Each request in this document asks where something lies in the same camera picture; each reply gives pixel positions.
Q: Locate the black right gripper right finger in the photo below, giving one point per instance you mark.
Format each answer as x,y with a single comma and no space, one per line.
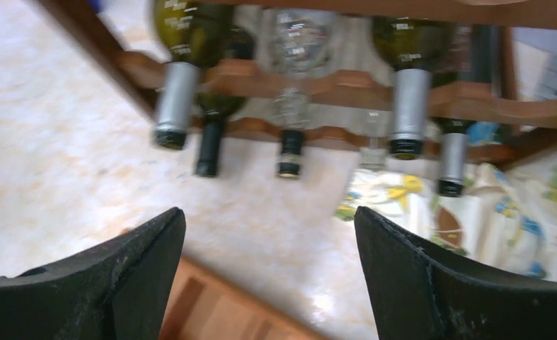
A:
419,290

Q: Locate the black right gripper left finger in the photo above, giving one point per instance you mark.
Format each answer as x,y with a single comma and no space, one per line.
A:
117,289

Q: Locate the square clear glass bottle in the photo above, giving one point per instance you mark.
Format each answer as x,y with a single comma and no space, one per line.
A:
373,153

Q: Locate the green wine bottle grey capsule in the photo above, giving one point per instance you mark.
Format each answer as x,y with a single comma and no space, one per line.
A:
478,67

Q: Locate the green wine bottle dark label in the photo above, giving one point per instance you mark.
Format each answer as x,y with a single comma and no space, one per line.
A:
195,35

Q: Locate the clear whisky bottle black label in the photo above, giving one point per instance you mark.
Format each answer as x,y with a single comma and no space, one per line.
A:
290,156

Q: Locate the wooden wine rack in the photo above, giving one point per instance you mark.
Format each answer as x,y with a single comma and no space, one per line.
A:
140,77

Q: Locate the wooden compartment tray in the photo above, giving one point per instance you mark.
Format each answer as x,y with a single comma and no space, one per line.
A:
204,305

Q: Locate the dinosaur print cloth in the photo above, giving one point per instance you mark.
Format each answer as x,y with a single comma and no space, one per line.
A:
507,221

